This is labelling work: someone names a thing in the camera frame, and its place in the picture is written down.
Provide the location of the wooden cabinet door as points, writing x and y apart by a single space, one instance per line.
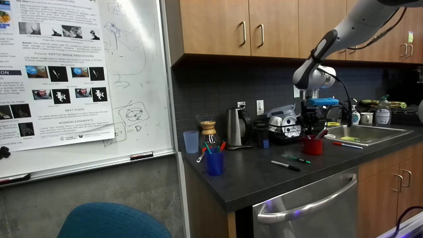
387 50
278 26
414 193
418 34
212 26
317 21
374 202

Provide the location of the white wall outlet with plug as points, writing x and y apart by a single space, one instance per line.
241 104

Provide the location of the clear soap bottle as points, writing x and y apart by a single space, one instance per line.
382 115

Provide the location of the black coffee machine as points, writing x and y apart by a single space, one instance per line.
405 87

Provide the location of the black magnet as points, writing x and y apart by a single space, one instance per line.
4 152

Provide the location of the stainless steel sink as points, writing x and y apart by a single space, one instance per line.
378 133

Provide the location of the stainless steel dishwasher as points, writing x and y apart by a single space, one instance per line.
321 222

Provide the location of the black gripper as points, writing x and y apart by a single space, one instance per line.
313 115

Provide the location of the wooden lower cabinet door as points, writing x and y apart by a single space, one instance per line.
374 202
414 193

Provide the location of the shiny chrome cookware piece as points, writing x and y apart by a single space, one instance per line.
286 127

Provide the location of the clear plastic container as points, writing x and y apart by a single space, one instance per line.
282 110

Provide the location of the wooden counter end panel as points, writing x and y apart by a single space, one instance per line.
202 206

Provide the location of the plain white mug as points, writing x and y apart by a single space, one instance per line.
366 118

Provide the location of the black sharpie marker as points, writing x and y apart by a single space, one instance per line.
286 165

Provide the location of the wooden upper cabinet door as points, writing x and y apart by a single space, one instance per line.
387 50
418 34
317 21
212 26
278 26

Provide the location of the dark whiteboard marker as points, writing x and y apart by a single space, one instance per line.
142 156

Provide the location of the white research poster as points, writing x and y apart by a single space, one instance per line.
57 53

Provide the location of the white paper wall note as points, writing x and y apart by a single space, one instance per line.
296 92

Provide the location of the red capped white marker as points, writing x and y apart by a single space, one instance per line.
201 155
348 144

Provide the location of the silver kettle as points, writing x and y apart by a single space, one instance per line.
235 127

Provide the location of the translucent light blue cup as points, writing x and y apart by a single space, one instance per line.
190 143

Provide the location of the blue wrist camera box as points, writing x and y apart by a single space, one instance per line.
323 102

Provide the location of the green capped marker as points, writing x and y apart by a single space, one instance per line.
208 148

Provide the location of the whiteboard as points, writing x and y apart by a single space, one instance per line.
140 87

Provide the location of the small blue container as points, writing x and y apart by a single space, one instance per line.
265 144

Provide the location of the red cup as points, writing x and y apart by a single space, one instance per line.
312 147

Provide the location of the black canister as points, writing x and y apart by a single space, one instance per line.
261 127

